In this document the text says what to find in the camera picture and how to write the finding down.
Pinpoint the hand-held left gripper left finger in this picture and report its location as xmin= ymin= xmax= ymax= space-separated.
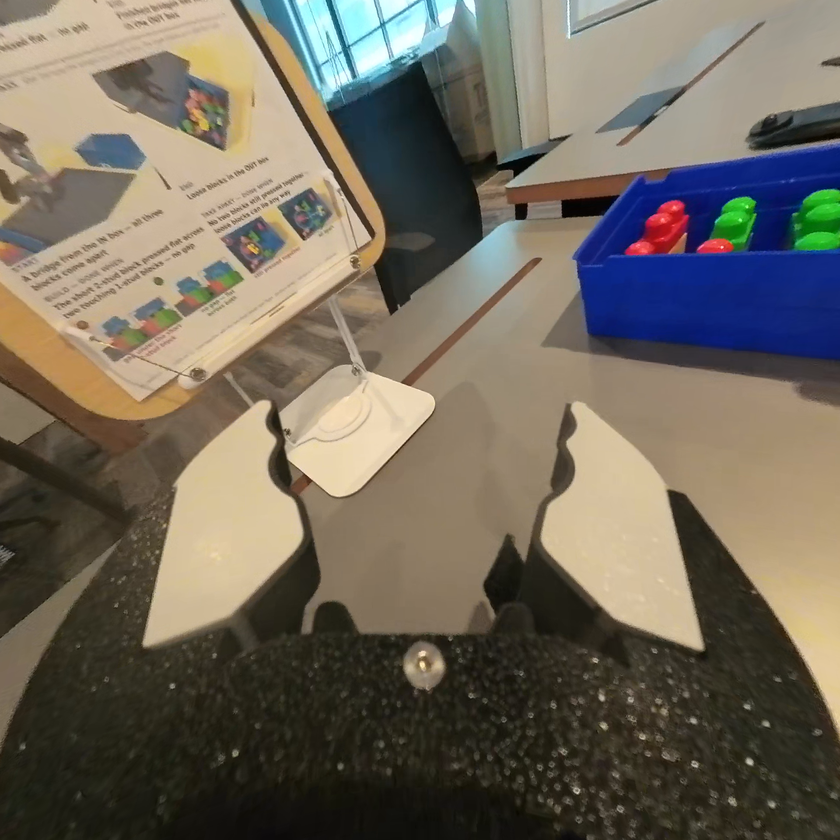
xmin=142 ymin=399 xmax=322 ymax=651

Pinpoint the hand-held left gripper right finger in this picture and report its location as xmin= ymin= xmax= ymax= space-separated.
xmin=521 ymin=400 xmax=707 ymax=655

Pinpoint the blue plastic bin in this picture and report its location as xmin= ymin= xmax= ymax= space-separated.
xmin=572 ymin=141 xmax=840 ymax=361

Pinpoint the small green mega block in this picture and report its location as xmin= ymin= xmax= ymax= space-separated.
xmin=710 ymin=196 xmax=757 ymax=253

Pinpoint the large green mega block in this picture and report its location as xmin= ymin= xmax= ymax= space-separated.
xmin=789 ymin=188 xmax=840 ymax=252

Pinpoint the printed instruction sheet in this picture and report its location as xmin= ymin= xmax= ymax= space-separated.
xmin=0 ymin=0 xmax=376 ymax=403

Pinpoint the black chair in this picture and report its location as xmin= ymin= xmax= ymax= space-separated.
xmin=328 ymin=62 xmax=484 ymax=316

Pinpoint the wooden display board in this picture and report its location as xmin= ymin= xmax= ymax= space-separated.
xmin=0 ymin=0 xmax=387 ymax=421

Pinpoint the dark grey table panel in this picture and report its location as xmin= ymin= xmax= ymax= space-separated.
xmin=596 ymin=91 xmax=683 ymax=132

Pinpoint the black device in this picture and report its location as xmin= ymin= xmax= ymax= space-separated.
xmin=747 ymin=101 xmax=840 ymax=149

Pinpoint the pale cardboard box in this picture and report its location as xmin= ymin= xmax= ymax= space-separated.
xmin=420 ymin=0 xmax=494 ymax=160

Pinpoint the window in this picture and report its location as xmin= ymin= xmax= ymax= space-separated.
xmin=292 ymin=0 xmax=460 ymax=86

